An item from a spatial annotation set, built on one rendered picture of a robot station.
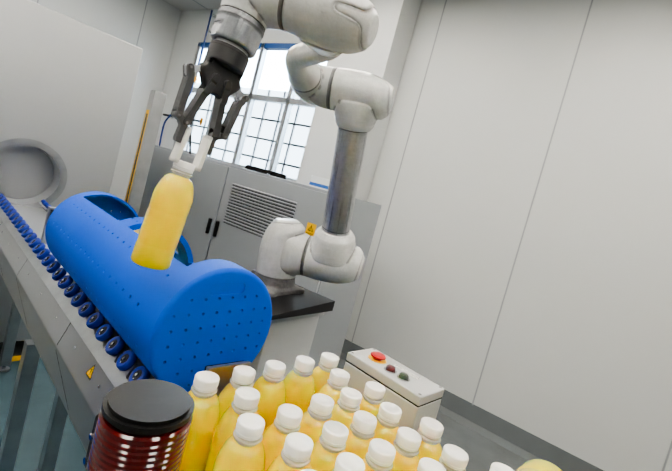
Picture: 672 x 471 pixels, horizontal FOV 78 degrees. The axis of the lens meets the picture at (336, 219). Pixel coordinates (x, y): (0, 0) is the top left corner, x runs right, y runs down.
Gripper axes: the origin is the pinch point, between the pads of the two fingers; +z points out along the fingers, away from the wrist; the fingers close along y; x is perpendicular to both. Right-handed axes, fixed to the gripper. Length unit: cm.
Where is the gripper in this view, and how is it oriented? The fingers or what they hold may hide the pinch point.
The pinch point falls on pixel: (191, 149)
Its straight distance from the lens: 83.3
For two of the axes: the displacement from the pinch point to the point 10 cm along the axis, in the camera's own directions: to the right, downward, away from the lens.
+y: -6.6, -2.6, -7.0
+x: 6.6, 2.6, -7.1
